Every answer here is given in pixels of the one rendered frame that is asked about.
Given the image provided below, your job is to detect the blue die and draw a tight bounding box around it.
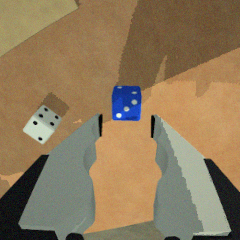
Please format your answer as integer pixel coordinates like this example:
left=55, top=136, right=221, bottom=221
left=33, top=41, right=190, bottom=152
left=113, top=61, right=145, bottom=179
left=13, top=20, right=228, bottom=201
left=112, top=86, right=142, bottom=121

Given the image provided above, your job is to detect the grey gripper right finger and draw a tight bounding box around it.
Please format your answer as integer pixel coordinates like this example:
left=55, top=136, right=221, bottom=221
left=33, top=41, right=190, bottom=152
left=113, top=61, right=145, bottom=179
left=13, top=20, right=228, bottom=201
left=151, top=114, right=240, bottom=240

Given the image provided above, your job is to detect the tan square mat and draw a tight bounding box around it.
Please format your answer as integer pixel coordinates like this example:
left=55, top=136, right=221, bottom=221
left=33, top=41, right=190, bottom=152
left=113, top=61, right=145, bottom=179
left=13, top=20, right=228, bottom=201
left=0, top=0, right=79, bottom=57

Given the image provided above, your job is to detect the white die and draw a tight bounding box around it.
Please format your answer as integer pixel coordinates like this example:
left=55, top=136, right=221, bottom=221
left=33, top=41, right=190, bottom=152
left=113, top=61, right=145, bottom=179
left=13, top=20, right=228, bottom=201
left=23, top=105, right=62, bottom=144

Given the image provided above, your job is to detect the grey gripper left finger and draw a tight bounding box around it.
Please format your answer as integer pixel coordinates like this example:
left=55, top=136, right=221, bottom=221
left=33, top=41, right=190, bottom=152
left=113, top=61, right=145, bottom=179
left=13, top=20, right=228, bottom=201
left=0, top=113, right=103, bottom=240

